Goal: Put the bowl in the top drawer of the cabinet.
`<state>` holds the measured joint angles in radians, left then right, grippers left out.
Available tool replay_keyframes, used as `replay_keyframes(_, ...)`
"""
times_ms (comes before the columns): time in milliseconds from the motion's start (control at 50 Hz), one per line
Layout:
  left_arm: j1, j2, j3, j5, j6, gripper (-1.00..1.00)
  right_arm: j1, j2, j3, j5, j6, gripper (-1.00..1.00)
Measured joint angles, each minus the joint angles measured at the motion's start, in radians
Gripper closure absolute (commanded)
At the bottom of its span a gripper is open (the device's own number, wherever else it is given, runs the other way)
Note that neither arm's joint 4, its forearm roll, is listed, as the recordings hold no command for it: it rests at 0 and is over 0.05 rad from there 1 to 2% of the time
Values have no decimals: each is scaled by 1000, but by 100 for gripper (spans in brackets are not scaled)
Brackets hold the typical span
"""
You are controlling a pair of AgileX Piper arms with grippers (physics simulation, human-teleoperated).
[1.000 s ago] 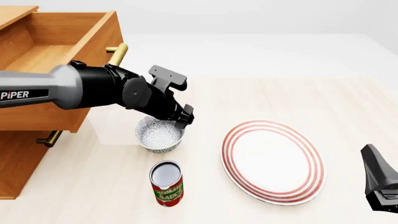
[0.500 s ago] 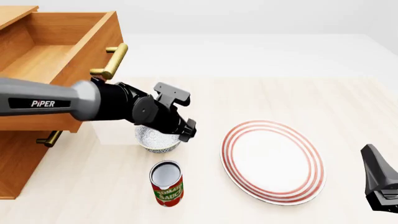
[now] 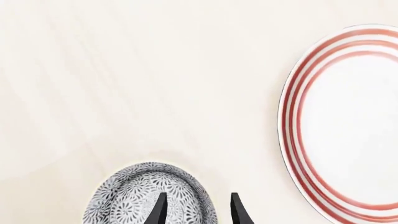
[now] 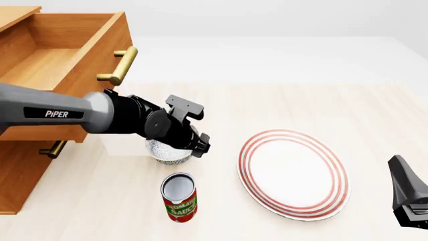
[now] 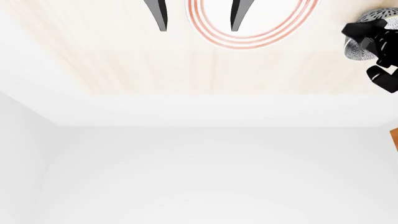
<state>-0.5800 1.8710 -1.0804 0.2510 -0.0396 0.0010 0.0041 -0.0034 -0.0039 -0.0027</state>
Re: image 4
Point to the patterned black and white bowl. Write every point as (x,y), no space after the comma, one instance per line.
(165,155)

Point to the grey and black left robot arm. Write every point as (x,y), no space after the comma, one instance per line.
(60,110)

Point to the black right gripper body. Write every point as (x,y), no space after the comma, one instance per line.
(413,219)

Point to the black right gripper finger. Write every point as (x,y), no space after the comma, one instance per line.
(406,180)

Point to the tomato sauce tin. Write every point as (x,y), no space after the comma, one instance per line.
(180,200)

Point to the white plate with red rings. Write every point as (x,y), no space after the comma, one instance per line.
(292,173)

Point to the open wooden drawer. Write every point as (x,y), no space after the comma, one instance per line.
(50,62)

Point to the wooden cabinet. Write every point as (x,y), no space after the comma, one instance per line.
(20,175)

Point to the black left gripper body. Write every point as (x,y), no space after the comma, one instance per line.
(202,145)

